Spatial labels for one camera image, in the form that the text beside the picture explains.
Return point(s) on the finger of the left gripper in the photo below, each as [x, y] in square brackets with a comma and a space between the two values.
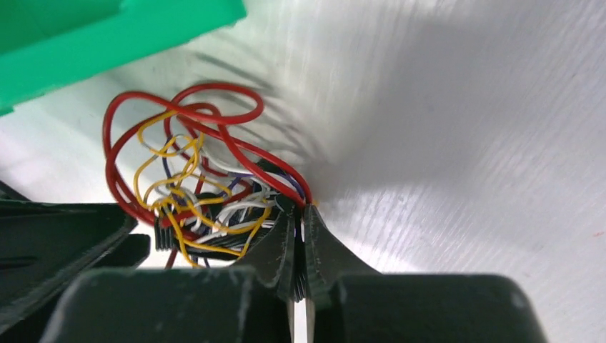
[45, 246]

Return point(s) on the green compartment bin tray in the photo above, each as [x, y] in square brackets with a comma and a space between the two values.
[47, 45]

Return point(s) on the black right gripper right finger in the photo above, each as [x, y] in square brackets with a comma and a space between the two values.
[349, 301]

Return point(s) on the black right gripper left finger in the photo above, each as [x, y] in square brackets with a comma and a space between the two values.
[244, 302]

